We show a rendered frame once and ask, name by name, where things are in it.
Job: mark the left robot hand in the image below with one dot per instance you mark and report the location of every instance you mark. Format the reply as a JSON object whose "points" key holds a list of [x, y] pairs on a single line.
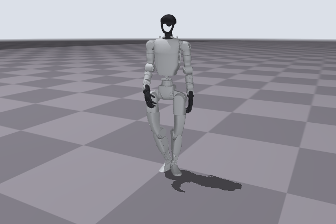
{"points": [[190, 101]]}

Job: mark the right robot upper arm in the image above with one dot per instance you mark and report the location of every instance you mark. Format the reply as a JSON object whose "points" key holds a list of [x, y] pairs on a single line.
{"points": [[150, 56]]}

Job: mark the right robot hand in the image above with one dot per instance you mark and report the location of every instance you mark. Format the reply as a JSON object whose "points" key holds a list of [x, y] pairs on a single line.
{"points": [[148, 96]]}

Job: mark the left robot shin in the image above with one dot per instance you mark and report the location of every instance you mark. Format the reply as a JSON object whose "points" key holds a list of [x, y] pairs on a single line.
{"points": [[175, 148]]}

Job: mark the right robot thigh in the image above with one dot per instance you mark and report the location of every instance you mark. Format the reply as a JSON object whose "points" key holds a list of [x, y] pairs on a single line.
{"points": [[153, 116]]}

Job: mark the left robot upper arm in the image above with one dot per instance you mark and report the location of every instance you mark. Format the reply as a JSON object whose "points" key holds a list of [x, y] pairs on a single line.
{"points": [[186, 48]]}

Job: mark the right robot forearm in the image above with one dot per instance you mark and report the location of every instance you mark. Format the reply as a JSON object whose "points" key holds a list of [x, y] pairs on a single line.
{"points": [[147, 79]]}

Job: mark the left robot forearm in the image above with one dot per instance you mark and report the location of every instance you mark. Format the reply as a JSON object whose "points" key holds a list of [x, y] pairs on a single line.
{"points": [[189, 82]]}

